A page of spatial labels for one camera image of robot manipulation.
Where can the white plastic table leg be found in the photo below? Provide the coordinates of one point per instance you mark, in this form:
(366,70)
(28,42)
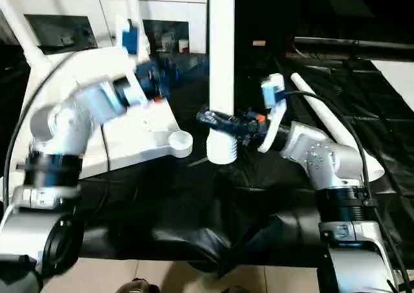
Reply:
(221,47)
(29,40)
(134,2)
(320,108)

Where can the white plastic table top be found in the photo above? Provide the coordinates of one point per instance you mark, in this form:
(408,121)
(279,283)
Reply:
(129,137)

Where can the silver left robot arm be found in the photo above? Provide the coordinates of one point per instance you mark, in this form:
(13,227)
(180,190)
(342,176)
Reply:
(64,121)

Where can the white small bottle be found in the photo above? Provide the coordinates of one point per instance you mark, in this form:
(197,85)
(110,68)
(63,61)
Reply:
(183,45)

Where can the black case with gold label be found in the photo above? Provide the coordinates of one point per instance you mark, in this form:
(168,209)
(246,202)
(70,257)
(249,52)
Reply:
(265,15)

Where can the white cabinet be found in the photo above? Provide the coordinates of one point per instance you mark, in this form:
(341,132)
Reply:
(81,5)

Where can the black mat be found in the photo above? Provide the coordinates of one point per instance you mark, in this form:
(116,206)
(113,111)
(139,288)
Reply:
(161,209)

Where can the black long bar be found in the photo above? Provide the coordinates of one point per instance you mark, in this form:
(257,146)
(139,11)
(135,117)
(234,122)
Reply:
(355,42)

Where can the white flat sheet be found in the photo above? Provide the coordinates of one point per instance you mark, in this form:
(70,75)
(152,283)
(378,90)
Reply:
(398,76)

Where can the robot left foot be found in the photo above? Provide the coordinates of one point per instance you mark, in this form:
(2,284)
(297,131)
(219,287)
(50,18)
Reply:
(139,286)

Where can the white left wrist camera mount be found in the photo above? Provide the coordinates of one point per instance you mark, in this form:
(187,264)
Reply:
(134,89)

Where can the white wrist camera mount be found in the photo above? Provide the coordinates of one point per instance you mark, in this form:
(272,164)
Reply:
(134,89)
(273,128)

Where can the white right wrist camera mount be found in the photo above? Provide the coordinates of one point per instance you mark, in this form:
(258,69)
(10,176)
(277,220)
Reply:
(273,128)

